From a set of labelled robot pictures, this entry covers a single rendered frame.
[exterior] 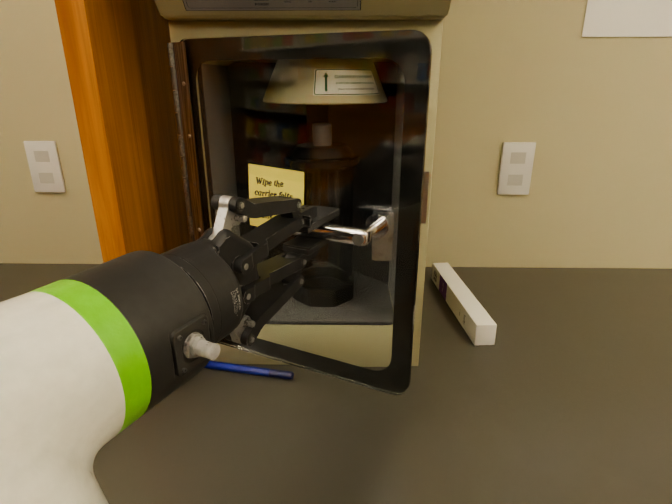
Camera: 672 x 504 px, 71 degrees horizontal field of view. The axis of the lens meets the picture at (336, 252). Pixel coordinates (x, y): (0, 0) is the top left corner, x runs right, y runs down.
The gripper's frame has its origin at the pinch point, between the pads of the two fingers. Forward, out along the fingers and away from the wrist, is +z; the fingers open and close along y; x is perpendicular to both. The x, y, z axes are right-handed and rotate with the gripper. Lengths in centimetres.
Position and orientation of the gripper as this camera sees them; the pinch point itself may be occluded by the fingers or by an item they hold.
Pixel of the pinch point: (312, 229)
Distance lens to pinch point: 49.1
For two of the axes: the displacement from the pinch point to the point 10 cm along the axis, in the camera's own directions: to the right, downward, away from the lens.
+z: 4.5, -3.2, 8.4
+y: 0.0, -9.4, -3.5
